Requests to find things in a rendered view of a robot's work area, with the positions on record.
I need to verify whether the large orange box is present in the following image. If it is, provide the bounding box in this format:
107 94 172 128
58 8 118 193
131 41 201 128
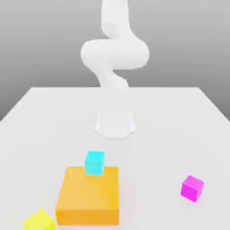
55 166 119 226

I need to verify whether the small yellow cube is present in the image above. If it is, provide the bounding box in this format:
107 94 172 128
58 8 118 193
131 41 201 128
22 208 57 230

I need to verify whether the small magenta cube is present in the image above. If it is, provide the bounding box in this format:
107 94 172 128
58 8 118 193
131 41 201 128
180 175 205 203

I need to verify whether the small cyan cube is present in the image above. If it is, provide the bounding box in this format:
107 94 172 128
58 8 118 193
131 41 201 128
84 150 105 176

